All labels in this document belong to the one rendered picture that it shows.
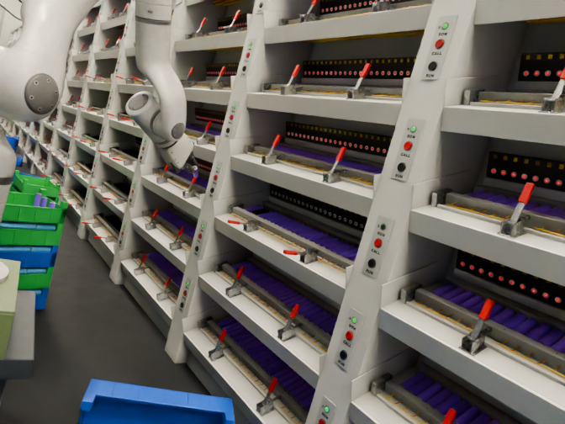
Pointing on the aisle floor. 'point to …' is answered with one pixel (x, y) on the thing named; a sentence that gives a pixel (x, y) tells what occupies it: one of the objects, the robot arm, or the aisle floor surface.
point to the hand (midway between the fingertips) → (191, 165)
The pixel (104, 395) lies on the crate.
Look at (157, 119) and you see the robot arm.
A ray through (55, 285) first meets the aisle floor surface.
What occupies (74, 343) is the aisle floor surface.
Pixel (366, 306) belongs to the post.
